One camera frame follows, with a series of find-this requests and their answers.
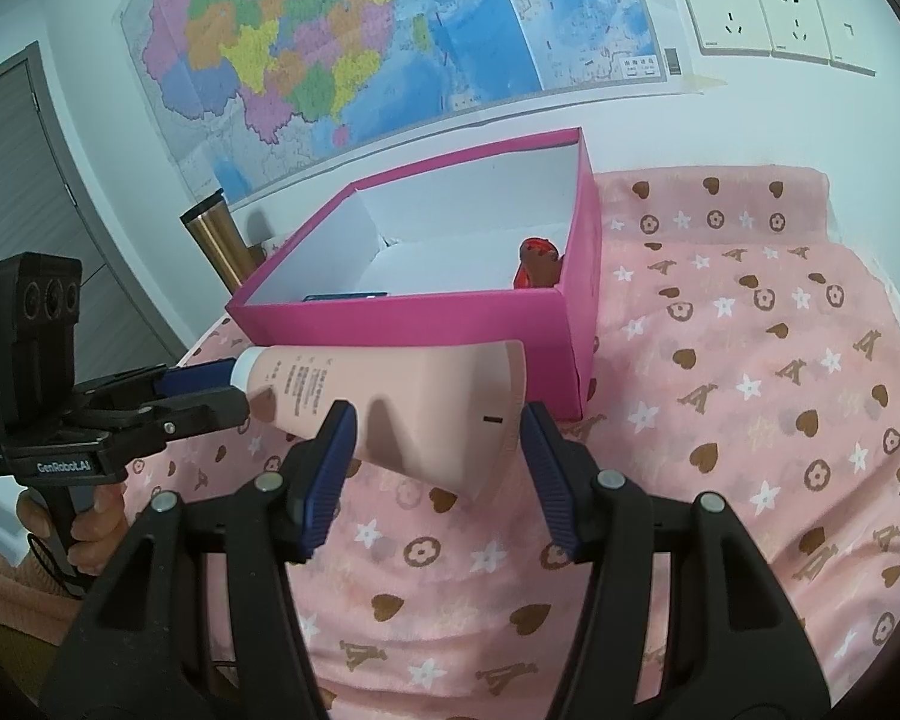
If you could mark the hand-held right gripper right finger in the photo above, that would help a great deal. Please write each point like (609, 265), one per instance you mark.
(551, 487)

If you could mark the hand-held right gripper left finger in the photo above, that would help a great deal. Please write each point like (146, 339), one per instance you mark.
(326, 487)

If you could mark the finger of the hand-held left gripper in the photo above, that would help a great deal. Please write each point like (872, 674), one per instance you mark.
(195, 379)
(195, 412)

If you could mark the plain pink tube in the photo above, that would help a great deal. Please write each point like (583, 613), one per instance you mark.
(420, 405)

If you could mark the white blue medicine box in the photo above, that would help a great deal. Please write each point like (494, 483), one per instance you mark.
(345, 296)

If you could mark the pink cardboard box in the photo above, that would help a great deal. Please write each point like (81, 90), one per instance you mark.
(420, 322)

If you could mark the red plastic toy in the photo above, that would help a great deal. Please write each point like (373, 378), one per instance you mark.
(538, 244)

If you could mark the person's left forearm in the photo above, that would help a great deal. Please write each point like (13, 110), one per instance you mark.
(15, 592)

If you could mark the person's left hand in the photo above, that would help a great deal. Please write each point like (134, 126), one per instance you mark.
(101, 525)

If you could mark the grey door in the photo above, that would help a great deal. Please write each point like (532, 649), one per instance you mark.
(22, 202)

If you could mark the gold metal tumbler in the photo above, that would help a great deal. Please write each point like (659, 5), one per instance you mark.
(221, 240)

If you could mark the pink patterned blanket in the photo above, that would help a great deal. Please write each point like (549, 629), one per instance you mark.
(720, 390)

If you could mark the colourful wall map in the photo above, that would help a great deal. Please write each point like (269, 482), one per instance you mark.
(345, 52)

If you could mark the white wall socket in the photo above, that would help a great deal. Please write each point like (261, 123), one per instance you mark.
(724, 11)
(795, 19)

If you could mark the white wall plate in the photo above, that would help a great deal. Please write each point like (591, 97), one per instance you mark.
(847, 34)

